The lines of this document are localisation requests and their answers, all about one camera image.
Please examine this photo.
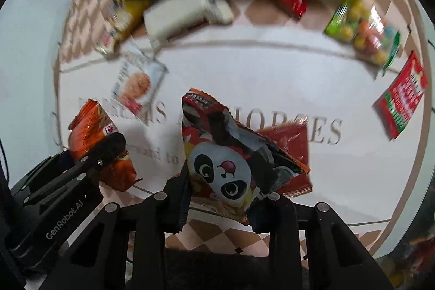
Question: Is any red crown spicy strip packet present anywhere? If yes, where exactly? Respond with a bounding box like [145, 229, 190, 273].
[374, 51, 428, 140]

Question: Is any colourful candy bag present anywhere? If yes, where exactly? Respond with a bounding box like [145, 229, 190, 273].
[324, 0, 401, 75]

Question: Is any white tissue pack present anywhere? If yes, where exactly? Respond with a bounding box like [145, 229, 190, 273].
[144, 0, 234, 43]

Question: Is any orange snack bag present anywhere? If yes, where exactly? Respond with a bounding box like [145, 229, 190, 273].
[68, 99, 139, 192]

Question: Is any yellow panda snack bag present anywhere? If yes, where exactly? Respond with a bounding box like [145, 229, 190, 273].
[94, 0, 152, 55]

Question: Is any red panda snack bag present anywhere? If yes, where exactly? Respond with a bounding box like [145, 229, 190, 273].
[181, 88, 306, 224]

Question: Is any white cookie snack packet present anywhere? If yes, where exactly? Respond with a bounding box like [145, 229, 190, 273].
[112, 51, 168, 122]

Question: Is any checkered table mat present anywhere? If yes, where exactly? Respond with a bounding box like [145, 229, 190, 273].
[55, 0, 434, 257]

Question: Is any red jelly cup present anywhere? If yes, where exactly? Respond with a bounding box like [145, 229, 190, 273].
[258, 116, 313, 198]

